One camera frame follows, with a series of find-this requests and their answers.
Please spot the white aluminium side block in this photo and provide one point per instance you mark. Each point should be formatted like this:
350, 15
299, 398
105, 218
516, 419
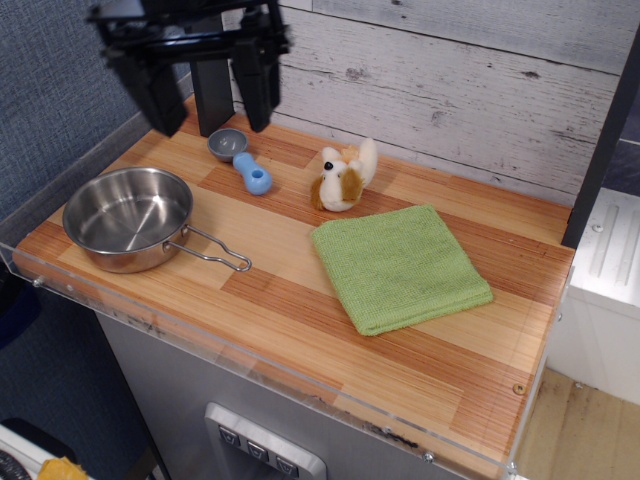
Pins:
596, 338

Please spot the white brown plush dog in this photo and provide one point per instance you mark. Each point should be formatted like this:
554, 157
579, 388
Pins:
345, 175

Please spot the stainless steel pot with handle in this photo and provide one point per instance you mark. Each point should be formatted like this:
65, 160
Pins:
134, 219

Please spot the dark left vertical post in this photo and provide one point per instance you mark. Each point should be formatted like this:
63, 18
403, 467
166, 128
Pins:
213, 96

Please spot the green folded towel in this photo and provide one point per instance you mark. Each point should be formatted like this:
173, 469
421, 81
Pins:
398, 269

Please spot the clear acrylic table guard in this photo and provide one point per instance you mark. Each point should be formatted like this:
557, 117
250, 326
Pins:
457, 386

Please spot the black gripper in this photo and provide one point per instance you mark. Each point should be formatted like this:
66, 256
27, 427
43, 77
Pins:
138, 33

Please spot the blue and grey scoop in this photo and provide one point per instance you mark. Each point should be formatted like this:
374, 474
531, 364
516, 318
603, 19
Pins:
230, 145

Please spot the silver dispenser panel with buttons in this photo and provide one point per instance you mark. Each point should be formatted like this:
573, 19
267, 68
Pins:
247, 450

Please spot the dark vertical post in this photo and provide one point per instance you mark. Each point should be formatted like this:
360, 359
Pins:
605, 148
213, 96

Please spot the grey cabinet front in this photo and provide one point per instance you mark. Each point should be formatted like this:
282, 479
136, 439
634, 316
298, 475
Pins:
172, 388

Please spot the dark right vertical post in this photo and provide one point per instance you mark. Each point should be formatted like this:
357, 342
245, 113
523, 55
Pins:
605, 148

